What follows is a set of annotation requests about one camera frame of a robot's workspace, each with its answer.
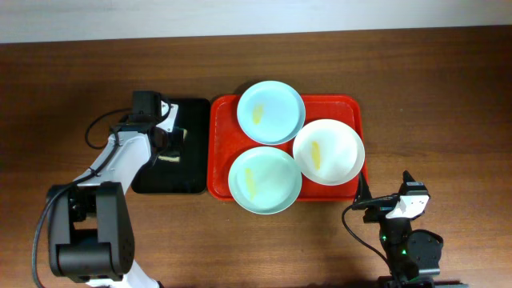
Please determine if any green and yellow sponge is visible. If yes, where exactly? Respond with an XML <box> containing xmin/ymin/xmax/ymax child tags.
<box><xmin>158</xmin><ymin>127</ymin><xmax>188</xmax><ymax>163</ymax></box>

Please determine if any light green plate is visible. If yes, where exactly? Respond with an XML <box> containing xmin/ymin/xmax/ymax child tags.
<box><xmin>228</xmin><ymin>146</ymin><xmax>302</xmax><ymax>214</ymax></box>

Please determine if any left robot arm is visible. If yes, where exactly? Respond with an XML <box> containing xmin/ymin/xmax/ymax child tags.
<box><xmin>31</xmin><ymin>100</ymin><xmax>178</xmax><ymax>287</ymax></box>

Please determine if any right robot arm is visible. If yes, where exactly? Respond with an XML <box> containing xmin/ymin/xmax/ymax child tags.
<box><xmin>352</xmin><ymin>171</ymin><xmax>444</xmax><ymax>287</ymax></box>

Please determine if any black plastic tray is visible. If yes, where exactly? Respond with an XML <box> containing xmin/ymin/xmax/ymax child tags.
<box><xmin>131</xmin><ymin>98</ymin><xmax>210</xmax><ymax>194</ymax></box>

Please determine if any red plastic tray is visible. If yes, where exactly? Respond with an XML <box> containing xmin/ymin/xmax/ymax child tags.
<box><xmin>207</xmin><ymin>94</ymin><xmax>363</xmax><ymax>202</ymax></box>

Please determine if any white plate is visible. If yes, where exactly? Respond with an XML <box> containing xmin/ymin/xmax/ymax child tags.
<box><xmin>292</xmin><ymin>119</ymin><xmax>366</xmax><ymax>186</ymax></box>

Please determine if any light blue plate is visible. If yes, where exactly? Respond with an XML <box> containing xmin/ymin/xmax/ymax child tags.
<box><xmin>236</xmin><ymin>81</ymin><xmax>306</xmax><ymax>146</ymax></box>

